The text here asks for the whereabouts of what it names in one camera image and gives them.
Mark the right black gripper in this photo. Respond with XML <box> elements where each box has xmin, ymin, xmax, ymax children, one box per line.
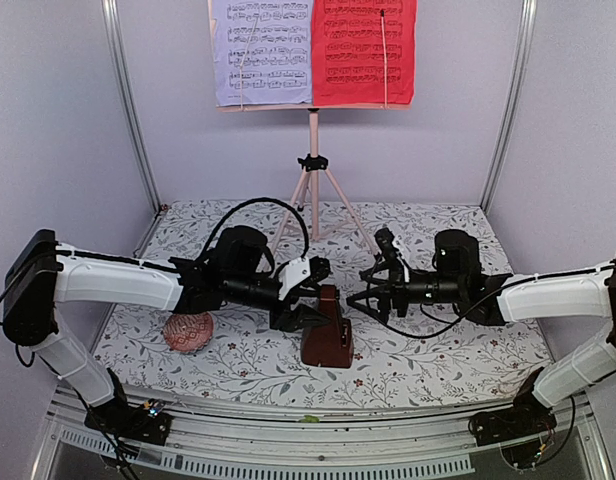
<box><xmin>347</xmin><ymin>259</ymin><xmax>464</xmax><ymax>323</ymax></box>

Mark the brown wooden metronome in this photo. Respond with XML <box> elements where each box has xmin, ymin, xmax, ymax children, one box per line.
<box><xmin>300</xmin><ymin>285</ymin><xmax>354</xmax><ymax>369</ymax></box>

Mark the pink music stand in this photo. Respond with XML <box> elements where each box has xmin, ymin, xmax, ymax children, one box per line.
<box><xmin>207</xmin><ymin>0</ymin><xmax>418</xmax><ymax>251</ymax></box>

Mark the red sheet music paper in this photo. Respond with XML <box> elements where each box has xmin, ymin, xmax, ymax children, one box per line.
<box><xmin>311</xmin><ymin>0</ymin><xmax>418</xmax><ymax>108</ymax></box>

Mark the purple sheet music paper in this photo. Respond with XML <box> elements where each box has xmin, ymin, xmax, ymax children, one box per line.
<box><xmin>209</xmin><ymin>0</ymin><xmax>314</xmax><ymax>109</ymax></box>

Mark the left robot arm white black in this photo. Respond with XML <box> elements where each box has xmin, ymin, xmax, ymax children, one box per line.
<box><xmin>0</xmin><ymin>226</ymin><xmax>331</xmax><ymax>434</ymax></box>

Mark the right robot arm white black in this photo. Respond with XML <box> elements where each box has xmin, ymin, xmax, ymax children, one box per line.
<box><xmin>346</xmin><ymin>228</ymin><xmax>616</xmax><ymax>436</ymax></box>

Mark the floral patterned table mat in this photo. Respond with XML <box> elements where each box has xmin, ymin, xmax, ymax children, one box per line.
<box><xmin>94</xmin><ymin>202</ymin><xmax>551</xmax><ymax>411</ymax></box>

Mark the red patterned ceramic bowl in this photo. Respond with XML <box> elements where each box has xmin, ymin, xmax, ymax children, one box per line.
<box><xmin>162</xmin><ymin>312</ymin><xmax>214</xmax><ymax>353</ymax></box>

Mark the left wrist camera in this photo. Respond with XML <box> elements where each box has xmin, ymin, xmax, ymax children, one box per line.
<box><xmin>276</xmin><ymin>256</ymin><xmax>331</xmax><ymax>300</ymax></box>

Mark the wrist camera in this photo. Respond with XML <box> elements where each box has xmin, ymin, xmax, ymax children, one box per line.
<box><xmin>375</xmin><ymin>227</ymin><xmax>410</xmax><ymax>284</ymax></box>
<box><xmin>276</xmin><ymin>256</ymin><xmax>331</xmax><ymax>300</ymax></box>

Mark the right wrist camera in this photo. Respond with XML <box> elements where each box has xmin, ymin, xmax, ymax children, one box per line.
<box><xmin>375</xmin><ymin>227</ymin><xmax>410</xmax><ymax>284</ymax></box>

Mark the left black camera cable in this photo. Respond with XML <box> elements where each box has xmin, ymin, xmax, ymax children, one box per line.
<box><xmin>205</xmin><ymin>196</ymin><xmax>309</xmax><ymax>261</ymax></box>

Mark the black camera cable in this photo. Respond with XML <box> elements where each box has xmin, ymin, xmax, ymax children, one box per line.
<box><xmin>362</xmin><ymin>254</ymin><xmax>489</xmax><ymax>339</ymax></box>
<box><xmin>205</xmin><ymin>196</ymin><xmax>309</xmax><ymax>261</ymax></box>

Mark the right black camera cable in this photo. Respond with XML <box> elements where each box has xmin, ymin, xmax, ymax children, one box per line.
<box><xmin>362</xmin><ymin>254</ymin><xmax>489</xmax><ymax>339</ymax></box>

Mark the aluminium front rail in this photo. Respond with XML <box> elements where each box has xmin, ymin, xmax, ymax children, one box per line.
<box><xmin>30</xmin><ymin>387</ymin><xmax>614</xmax><ymax>480</ymax></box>

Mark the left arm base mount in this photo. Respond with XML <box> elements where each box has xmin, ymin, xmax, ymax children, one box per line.
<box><xmin>84</xmin><ymin>399</ymin><xmax>174</xmax><ymax>446</ymax></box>

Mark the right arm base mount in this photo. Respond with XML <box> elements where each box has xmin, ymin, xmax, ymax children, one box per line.
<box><xmin>468</xmin><ymin>387</ymin><xmax>557</xmax><ymax>446</ymax></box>

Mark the right aluminium frame post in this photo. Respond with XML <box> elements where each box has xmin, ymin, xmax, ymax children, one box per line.
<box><xmin>480</xmin><ymin>0</ymin><xmax>538</xmax><ymax>216</ymax></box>

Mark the aluminium frame post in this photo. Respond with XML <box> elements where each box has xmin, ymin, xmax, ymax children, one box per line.
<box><xmin>480</xmin><ymin>0</ymin><xmax>538</xmax><ymax>216</ymax></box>
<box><xmin>101</xmin><ymin>0</ymin><xmax>162</xmax><ymax>213</ymax></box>

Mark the left aluminium frame post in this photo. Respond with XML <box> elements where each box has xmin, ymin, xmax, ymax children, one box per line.
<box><xmin>101</xmin><ymin>0</ymin><xmax>162</xmax><ymax>213</ymax></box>

